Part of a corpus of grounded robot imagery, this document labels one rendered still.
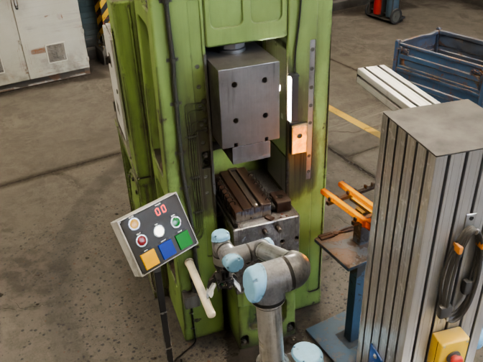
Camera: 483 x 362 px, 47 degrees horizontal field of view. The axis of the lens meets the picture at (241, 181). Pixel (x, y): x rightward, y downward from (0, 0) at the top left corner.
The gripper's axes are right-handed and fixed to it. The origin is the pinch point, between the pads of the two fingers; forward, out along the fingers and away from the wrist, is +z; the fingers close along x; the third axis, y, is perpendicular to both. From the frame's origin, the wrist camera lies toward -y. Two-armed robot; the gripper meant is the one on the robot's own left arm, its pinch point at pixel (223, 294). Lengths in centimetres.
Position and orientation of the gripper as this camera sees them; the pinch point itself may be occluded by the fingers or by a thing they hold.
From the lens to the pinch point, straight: 248.1
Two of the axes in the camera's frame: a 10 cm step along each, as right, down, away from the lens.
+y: 2.6, 5.0, -8.3
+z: 0.3, 8.5, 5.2
